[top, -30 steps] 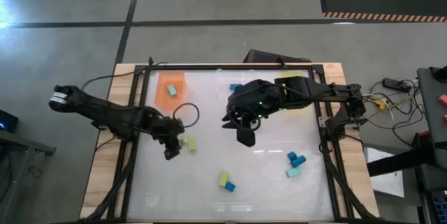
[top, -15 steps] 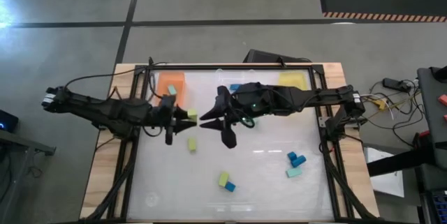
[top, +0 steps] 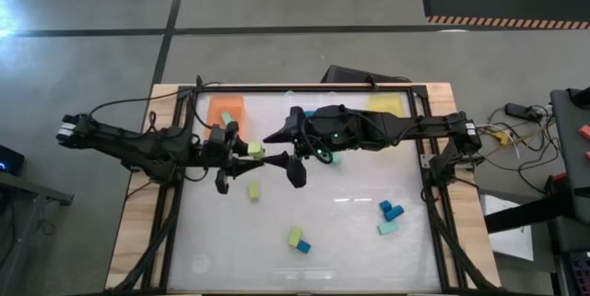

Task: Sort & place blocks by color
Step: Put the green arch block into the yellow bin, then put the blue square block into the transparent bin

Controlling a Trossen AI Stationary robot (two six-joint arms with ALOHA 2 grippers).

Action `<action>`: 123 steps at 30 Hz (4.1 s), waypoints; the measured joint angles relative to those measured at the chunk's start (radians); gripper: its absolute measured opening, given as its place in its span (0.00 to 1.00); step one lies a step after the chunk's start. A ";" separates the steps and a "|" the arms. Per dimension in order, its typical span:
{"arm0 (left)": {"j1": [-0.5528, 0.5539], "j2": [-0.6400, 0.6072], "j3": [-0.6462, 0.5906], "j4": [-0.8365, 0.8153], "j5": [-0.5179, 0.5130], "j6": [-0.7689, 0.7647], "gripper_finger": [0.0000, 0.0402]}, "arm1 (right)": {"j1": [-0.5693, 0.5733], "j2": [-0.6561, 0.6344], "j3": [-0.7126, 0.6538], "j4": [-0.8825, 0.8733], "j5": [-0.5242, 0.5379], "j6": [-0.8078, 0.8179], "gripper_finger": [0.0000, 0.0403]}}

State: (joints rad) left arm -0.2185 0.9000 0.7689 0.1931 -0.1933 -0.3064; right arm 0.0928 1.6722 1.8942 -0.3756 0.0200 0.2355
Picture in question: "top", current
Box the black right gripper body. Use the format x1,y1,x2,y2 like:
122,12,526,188
297,104,366,155

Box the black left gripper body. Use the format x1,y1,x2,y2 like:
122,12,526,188
202,120,241,172

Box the long mint block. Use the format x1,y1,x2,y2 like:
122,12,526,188
377,220,400,236

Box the orange translucent bin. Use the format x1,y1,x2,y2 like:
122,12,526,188
206,94,246,143

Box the white work surface sheet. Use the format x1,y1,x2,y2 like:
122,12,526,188
168,90,443,292

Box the yellow translucent bin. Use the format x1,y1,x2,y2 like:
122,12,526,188
366,92,409,120

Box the black power adapter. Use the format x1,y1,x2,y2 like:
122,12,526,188
504,101,543,123

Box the grey desk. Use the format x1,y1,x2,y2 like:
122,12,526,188
0,171,75,296

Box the white paper sheet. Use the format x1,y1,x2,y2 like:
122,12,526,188
478,193,535,263

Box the black computer with blue lights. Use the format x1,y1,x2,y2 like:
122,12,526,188
0,144,26,177

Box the black hazard-striped floor mat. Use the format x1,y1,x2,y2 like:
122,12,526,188
419,0,590,30

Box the black stand leg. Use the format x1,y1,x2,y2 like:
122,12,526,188
483,194,577,235

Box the black cart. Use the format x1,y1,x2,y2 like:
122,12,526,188
548,87,590,223

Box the backlit keyboard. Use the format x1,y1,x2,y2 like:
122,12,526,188
566,252,590,296

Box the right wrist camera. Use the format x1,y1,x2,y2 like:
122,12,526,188
285,157,309,190

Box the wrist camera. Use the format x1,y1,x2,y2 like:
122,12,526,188
214,169,231,195
285,157,309,190

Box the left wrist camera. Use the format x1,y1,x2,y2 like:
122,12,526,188
214,169,231,195

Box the black aluminium table frame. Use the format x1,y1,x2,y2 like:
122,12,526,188
140,84,490,292

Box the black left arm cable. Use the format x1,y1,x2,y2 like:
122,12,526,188
87,74,222,120

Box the tangled floor cables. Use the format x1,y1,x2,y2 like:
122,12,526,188
474,106,568,195

